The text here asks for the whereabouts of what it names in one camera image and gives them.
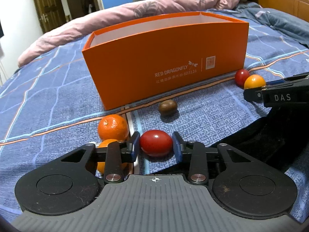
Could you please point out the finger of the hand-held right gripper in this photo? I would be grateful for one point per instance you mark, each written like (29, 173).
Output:
(252, 94)
(289, 79)

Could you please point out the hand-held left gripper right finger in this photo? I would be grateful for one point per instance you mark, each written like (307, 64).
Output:
(177, 147)

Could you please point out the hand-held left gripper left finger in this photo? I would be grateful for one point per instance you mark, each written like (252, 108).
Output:
(135, 146)

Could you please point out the yellow-orange tomato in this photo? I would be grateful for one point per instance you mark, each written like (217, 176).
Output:
(254, 81)

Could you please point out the large red tomato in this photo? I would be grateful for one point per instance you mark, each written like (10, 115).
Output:
(156, 143)

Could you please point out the orange cardboard box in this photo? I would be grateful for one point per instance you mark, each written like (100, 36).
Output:
(144, 65)

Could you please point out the small red tomato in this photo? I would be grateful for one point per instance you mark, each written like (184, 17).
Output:
(241, 76)

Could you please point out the tangerine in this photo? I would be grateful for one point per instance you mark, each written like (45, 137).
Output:
(106, 143)
(113, 128)

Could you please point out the brown round fruit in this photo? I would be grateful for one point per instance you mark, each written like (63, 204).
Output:
(168, 106)

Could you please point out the black cloth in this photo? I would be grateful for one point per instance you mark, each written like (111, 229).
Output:
(265, 140)

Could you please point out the blue-grey quilt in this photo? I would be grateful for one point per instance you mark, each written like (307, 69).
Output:
(282, 21)

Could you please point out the blue plaid bed sheet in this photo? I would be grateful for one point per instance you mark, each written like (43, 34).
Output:
(48, 101)

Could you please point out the pink quilt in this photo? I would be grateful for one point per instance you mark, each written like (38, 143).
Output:
(120, 14)

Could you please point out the wooden door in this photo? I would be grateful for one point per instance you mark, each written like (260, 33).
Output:
(48, 2)

